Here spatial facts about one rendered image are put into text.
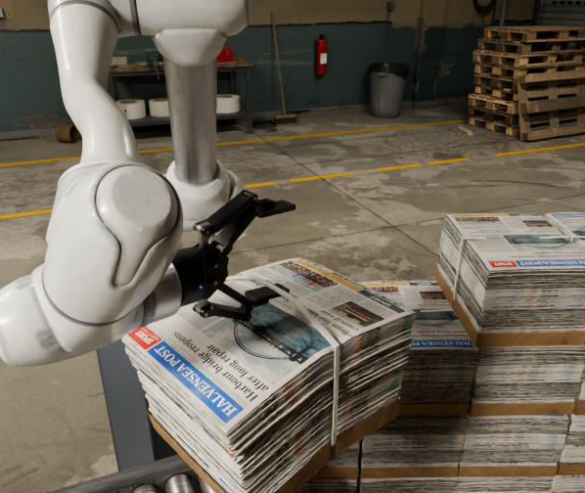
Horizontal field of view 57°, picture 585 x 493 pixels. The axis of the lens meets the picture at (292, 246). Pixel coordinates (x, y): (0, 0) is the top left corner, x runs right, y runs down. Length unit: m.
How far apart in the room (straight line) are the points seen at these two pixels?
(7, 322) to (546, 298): 1.21
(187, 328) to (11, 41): 6.95
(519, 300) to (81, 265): 1.15
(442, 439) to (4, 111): 6.94
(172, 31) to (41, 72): 6.74
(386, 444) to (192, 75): 1.11
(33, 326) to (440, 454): 1.31
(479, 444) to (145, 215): 1.38
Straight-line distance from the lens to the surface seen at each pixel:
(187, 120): 1.16
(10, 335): 0.62
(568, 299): 1.50
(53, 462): 2.45
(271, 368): 0.77
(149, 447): 1.77
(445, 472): 1.75
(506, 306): 1.44
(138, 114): 7.22
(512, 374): 1.57
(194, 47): 1.00
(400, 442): 1.63
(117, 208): 0.46
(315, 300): 0.91
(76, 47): 0.88
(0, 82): 7.74
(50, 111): 7.76
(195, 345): 0.83
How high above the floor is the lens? 1.65
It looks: 25 degrees down
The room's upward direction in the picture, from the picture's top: straight up
